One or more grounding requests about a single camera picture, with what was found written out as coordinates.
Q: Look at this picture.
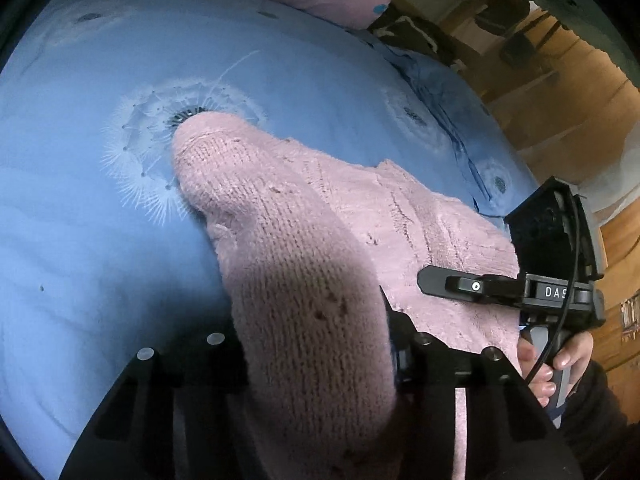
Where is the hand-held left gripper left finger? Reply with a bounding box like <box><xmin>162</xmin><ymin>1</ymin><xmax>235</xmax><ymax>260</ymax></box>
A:
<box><xmin>60</xmin><ymin>332</ymin><xmax>263</xmax><ymax>480</ymax></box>

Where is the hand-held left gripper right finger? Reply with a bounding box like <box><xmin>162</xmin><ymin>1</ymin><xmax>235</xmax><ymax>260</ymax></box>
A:
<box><xmin>380</xmin><ymin>285</ymin><xmax>584</xmax><ymax>480</ymax></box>

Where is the black cable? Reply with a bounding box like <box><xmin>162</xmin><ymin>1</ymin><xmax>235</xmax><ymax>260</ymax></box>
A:
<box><xmin>522</xmin><ymin>192</ymin><xmax>584</xmax><ymax>387</ymax></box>

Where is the person's right hand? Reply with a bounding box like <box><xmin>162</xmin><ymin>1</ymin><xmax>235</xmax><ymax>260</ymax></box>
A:
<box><xmin>516</xmin><ymin>332</ymin><xmax>596</xmax><ymax>409</ymax></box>

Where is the blue dandelion print blanket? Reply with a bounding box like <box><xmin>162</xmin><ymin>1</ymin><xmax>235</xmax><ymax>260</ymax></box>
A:
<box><xmin>0</xmin><ymin>0</ymin><xmax>544</xmax><ymax>476</ymax></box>

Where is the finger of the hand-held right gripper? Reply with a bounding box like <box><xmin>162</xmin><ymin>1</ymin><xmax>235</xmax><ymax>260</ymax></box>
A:
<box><xmin>417</xmin><ymin>266</ymin><xmax>524</xmax><ymax>306</ymax></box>

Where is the person's right forearm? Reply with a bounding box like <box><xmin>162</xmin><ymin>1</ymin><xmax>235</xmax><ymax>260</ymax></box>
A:
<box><xmin>549</xmin><ymin>360</ymin><xmax>632</xmax><ymax>480</ymax></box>

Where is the pink knitted sweater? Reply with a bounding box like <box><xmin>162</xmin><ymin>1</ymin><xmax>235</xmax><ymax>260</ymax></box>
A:
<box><xmin>172</xmin><ymin>112</ymin><xmax>521</xmax><ymax>480</ymax></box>

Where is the dark cloth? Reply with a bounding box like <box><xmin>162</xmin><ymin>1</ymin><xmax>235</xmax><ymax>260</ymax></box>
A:
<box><xmin>370</xmin><ymin>14</ymin><xmax>467</xmax><ymax>69</ymax></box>

